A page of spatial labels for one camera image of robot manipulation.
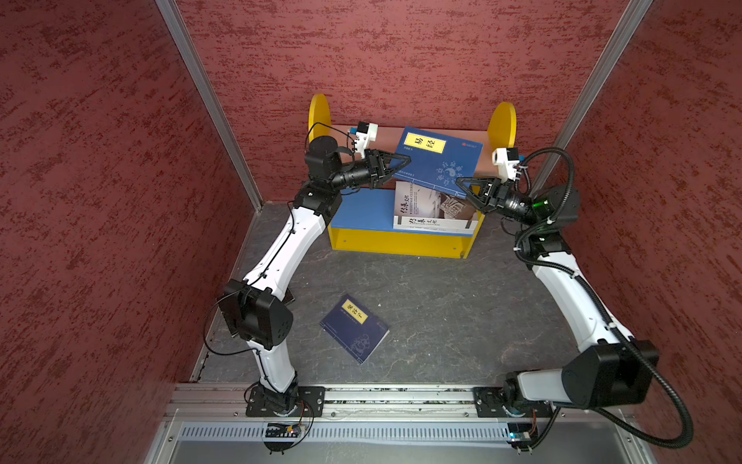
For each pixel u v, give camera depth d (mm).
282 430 719
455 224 899
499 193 552
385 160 609
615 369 403
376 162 586
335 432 775
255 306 449
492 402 740
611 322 425
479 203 578
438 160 627
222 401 760
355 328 858
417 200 947
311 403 740
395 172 620
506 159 587
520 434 705
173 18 721
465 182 598
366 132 623
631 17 714
